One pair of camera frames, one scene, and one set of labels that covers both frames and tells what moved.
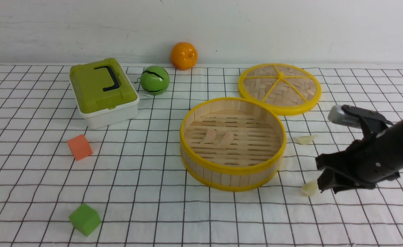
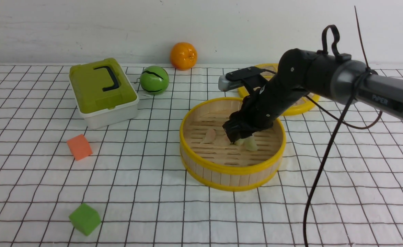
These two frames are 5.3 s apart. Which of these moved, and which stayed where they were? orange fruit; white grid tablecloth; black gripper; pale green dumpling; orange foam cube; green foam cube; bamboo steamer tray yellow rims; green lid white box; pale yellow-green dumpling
Moved: pale green dumpling; pale yellow-green dumpling; black gripper
Stayed: bamboo steamer tray yellow rims; orange fruit; green foam cube; white grid tablecloth; green lid white box; orange foam cube
